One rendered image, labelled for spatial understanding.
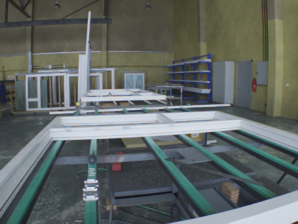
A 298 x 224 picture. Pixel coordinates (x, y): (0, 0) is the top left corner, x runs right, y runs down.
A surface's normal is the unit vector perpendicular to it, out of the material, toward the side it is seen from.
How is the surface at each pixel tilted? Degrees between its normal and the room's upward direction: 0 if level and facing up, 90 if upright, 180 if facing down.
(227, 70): 90
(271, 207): 0
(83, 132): 90
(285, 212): 90
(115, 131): 90
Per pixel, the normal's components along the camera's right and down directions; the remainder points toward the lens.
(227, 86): 0.22, 0.15
